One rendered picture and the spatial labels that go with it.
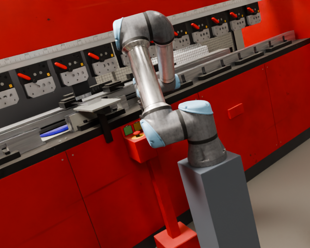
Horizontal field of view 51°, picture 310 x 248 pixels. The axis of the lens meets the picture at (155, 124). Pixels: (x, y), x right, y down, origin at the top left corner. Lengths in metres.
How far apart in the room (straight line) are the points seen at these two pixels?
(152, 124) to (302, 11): 2.40
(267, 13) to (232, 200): 2.51
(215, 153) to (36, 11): 1.19
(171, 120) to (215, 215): 0.39
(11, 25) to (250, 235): 1.47
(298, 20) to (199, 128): 2.32
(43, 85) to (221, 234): 1.17
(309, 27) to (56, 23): 2.24
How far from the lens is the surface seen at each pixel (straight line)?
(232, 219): 1.33
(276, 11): 3.47
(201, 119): 1.18
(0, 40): 1.82
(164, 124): 1.16
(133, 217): 2.07
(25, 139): 1.85
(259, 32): 3.61
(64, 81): 1.88
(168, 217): 1.98
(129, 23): 1.32
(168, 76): 1.57
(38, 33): 1.87
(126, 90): 2.35
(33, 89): 1.83
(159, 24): 1.33
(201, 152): 1.22
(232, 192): 1.28
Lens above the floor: 1.28
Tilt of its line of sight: 15 degrees down
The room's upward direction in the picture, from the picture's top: 16 degrees counter-clockwise
